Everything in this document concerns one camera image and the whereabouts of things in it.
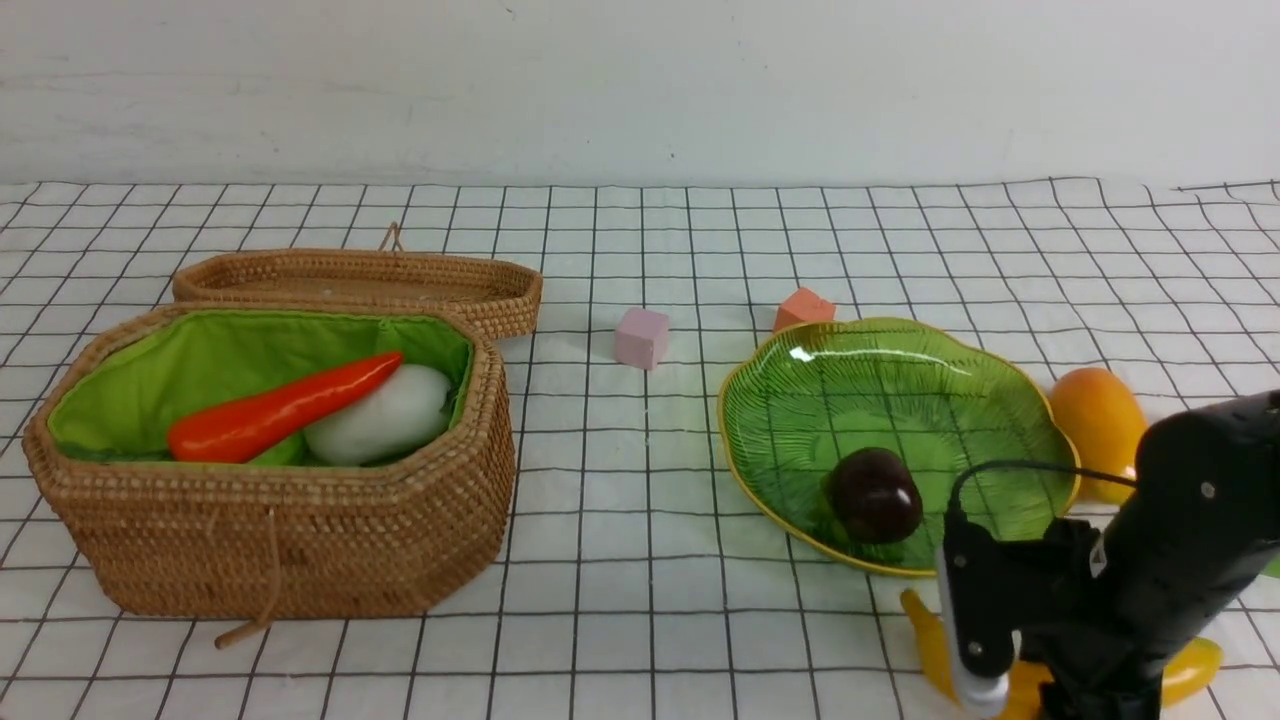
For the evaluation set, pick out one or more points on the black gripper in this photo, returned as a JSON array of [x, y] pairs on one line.
[[1107, 637]]

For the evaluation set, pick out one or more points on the yellow toy banana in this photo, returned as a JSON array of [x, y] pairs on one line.
[[1192, 670]]

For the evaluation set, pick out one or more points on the orange toy mango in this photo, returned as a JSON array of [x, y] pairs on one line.
[[1103, 419]]

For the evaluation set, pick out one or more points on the dark purple toy mangosteen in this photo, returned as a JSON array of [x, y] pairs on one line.
[[873, 497]]

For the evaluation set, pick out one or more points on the white toy radish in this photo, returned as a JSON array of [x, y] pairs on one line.
[[407, 411]]

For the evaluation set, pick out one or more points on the orange toy carrot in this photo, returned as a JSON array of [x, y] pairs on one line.
[[240, 430]]

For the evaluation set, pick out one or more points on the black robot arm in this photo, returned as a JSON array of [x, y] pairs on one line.
[[1199, 527]]

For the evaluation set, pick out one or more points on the green leaf-shaped glass plate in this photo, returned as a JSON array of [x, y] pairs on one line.
[[811, 395]]

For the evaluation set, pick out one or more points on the orange foam cube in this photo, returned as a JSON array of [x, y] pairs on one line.
[[801, 307]]

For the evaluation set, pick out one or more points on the white grid tablecloth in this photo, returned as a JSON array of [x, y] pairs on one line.
[[637, 581]]

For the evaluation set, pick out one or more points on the pink foam cube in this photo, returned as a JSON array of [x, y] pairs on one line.
[[641, 338]]

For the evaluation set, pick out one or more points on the woven basket lid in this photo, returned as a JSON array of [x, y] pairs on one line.
[[498, 299]]

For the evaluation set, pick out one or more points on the woven basket with green lining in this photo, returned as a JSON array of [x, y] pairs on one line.
[[283, 534]]

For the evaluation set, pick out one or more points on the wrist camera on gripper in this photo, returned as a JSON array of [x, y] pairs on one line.
[[989, 589]]

